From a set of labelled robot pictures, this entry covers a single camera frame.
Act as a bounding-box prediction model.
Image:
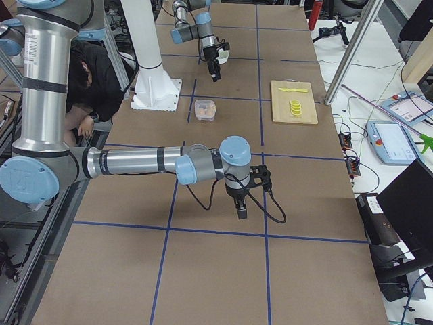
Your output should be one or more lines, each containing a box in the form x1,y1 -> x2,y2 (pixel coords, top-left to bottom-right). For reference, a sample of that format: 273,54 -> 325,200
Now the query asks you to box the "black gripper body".
225,179 -> 251,200
203,46 -> 219,62

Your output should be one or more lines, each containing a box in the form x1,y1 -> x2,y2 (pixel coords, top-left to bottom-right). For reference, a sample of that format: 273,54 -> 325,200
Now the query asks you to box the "clear plastic egg box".
194,100 -> 217,121

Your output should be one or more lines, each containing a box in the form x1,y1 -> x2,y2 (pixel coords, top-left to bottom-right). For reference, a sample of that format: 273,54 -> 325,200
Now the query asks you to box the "black computer box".
356,159 -> 432,301

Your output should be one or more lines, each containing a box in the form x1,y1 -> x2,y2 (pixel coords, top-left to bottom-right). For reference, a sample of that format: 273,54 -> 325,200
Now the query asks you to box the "white paper bowl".
217,49 -> 229,64

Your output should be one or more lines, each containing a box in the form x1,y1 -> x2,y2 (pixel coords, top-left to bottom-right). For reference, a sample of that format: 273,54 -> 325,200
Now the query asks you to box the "wooden cutting board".
271,80 -> 318,125

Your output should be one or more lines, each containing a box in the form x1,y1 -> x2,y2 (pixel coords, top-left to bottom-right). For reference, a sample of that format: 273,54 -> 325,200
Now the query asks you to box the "yellow plastic knife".
278,87 -> 309,93

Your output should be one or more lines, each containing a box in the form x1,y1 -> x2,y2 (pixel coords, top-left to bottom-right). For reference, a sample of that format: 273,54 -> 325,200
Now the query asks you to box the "black tripod stick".
313,18 -> 350,45

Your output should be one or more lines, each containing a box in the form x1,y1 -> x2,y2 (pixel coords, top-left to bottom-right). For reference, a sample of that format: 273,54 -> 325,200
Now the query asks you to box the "small circuit board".
338,133 -> 352,150
345,157 -> 361,179

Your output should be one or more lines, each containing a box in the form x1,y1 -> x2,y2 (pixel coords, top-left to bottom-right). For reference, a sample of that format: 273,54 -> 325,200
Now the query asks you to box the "person in black jacket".
64,40 -> 124,147

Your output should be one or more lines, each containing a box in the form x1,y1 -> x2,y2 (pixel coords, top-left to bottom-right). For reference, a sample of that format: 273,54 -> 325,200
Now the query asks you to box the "near teach pendant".
366,121 -> 420,166

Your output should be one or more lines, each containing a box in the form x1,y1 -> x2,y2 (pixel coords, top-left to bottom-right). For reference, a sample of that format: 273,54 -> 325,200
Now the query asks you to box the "teach pendant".
366,121 -> 420,166
380,91 -> 432,126

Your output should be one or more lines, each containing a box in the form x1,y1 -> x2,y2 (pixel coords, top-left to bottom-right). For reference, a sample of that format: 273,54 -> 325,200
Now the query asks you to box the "far teach pendant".
380,91 -> 432,126

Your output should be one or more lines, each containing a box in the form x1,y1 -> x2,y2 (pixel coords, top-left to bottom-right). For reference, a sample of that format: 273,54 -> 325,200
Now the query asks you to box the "reacher grabber stick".
341,84 -> 433,154

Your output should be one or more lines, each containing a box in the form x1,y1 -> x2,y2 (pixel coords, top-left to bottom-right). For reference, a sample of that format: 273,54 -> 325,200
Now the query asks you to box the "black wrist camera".
216,42 -> 230,51
249,165 -> 272,193

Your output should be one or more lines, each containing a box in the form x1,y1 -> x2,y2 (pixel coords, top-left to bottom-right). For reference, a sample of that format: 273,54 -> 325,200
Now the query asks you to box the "aluminium frame post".
324,0 -> 384,105

